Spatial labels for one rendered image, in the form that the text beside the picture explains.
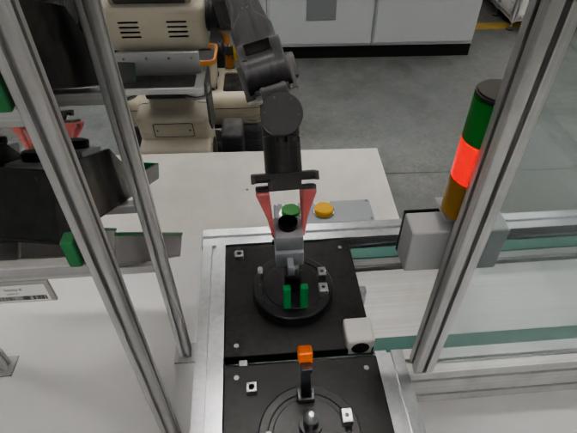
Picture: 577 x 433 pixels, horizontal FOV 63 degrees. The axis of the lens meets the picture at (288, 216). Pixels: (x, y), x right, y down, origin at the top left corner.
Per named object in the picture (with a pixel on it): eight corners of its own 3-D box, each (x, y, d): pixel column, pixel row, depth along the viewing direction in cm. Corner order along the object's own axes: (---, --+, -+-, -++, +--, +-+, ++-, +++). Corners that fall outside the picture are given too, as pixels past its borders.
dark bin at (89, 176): (77, 173, 73) (72, 125, 71) (159, 178, 72) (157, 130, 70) (-67, 236, 47) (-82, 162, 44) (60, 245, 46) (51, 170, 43)
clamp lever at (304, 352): (298, 388, 67) (296, 344, 65) (312, 387, 67) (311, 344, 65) (300, 407, 64) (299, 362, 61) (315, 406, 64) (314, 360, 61)
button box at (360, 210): (274, 223, 106) (273, 203, 102) (365, 217, 107) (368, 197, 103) (276, 246, 101) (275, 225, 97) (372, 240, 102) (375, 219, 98)
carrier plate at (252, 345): (227, 253, 93) (225, 246, 91) (347, 246, 94) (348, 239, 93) (224, 364, 75) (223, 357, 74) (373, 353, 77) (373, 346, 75)
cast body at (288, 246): (273, 237, 79) (272, 207, 74) (299, 235, 80) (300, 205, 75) (276, 277, 73) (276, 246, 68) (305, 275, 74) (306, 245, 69)
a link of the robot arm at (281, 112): (290, 52, 72) (237, 70, 72) (294, 33, 61) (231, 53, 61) (313, 128, 74) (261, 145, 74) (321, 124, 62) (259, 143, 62)
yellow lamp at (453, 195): (434, 197, 58) (444, 164, 54) (474, 194, 58) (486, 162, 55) (448, 225, 54) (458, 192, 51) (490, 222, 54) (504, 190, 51)
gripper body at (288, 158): (319, 183, 70) (316, 132, 69) (251, 188, 69) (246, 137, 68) (314, 180, 76) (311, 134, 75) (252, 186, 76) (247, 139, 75)
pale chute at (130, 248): (112, 251, 88) (113, 228, 88) (180, 256, 87) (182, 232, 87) (15, 260, 60) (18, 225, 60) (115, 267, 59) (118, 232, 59)
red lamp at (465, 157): (444, 163, 54) (454, 127, 51) (486, 161, 55) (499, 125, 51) (459, 192, 51) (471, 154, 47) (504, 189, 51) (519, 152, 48)
